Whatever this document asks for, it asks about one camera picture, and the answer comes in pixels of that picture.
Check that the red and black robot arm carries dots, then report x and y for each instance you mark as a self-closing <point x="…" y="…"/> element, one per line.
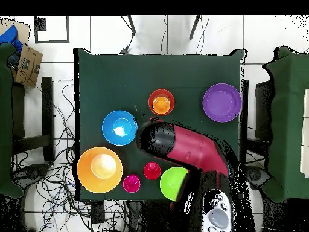
<point x="193" y="147"/>

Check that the grey base with black knob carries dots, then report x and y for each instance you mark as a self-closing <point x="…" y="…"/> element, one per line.
<point x="33" y="172"/>

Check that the red plastic cup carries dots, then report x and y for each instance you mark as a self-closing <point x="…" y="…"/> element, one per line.
<point x="152" y="170"/>

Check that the orange plastic cup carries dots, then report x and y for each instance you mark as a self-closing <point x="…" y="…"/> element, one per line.
<point x="161" y="105"/>

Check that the black power strip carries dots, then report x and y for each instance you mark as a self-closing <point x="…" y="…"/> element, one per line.
<point x="97" y="211"/>

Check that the black square frame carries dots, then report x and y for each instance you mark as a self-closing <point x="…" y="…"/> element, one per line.
<point x="52" y="41"/>

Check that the large green plastic bowl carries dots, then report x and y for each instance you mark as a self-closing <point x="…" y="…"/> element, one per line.
<point x="172" y="183"/>

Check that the dark green tablecloth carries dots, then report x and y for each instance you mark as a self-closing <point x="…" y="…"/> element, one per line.
<point x="157" y="72"/>

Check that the black bench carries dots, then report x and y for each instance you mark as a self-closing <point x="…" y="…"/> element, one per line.
<point x="47" y="116"/>

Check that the cardboard box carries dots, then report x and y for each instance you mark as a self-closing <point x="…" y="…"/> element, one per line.
<point x="29" y="65"/>

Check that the green cloth on side table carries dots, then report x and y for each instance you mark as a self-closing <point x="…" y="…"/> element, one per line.
<point x="287" y="96"/>
<point x="4" y="120"/>

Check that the pink plastic cup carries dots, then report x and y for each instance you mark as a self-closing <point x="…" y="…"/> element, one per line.
<point x="131" y="183"/>

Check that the purple plastic bowl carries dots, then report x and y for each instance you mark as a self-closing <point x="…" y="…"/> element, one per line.
<point x="222" y="102"/>

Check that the blue cloth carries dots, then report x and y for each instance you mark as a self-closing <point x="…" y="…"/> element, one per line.
<point x="10" y="36"/>

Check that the yellow plastic bowl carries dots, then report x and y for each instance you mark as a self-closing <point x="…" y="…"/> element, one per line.
<point x="100" y="169"/>

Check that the orange plastic bowl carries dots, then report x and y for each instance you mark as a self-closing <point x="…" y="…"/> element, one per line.
<point x="154" y="93"/>

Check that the large blue plastic bowl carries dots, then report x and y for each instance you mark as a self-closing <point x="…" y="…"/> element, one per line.
<point x="119" y="128"/>

